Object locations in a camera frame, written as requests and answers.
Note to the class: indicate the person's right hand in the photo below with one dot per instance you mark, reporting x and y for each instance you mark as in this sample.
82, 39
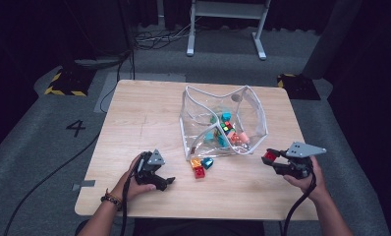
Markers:
314, 187

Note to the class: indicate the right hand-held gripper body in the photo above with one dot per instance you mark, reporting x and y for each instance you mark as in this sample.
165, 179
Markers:
298, 167

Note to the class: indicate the person's dark clothing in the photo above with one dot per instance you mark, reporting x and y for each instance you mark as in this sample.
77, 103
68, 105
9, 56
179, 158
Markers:
200, 227

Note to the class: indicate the long pink toy block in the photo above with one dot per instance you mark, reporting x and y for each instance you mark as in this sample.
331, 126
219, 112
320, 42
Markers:
244, 137

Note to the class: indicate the orange toy block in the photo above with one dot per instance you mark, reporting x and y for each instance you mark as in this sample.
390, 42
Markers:
195, 163

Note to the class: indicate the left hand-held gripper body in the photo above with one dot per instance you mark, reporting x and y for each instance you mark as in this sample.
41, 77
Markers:
146, 170

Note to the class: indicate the white desk frame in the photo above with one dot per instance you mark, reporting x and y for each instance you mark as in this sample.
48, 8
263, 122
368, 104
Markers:
191, 32

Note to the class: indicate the teal toy block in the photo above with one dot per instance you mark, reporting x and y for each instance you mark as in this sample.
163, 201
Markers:
226, 116
209, 136
222, 141

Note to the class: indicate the salmon toy block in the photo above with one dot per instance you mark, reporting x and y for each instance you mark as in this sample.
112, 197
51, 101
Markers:
234, 137

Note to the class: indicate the dark stand base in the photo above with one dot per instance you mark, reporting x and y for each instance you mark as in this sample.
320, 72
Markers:
98, 62

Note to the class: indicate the clear plastic bag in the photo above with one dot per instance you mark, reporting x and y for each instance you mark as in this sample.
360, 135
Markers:
196, 131

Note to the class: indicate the green toy block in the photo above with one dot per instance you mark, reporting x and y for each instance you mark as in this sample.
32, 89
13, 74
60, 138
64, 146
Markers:
213, 120

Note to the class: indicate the grey tape piece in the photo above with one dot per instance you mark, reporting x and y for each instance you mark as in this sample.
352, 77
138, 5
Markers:
83, 185

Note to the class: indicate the black yellow striped base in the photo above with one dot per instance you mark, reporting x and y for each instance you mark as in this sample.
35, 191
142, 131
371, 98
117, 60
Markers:
298, 87
69, 82

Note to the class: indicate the red toy block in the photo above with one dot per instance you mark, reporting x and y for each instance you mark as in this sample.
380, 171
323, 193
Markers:
199, 172
270, 156

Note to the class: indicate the person's left hand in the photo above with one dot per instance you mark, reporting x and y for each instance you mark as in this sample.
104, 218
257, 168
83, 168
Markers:
128, 188

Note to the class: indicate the multicoloured puzzle cube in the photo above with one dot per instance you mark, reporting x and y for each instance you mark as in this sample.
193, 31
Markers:
227, 127

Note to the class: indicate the grey curtain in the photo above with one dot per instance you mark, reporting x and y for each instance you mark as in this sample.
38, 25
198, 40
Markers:
331, 39

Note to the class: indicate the blue toy block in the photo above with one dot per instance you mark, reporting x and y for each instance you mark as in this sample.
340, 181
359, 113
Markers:
207, 163

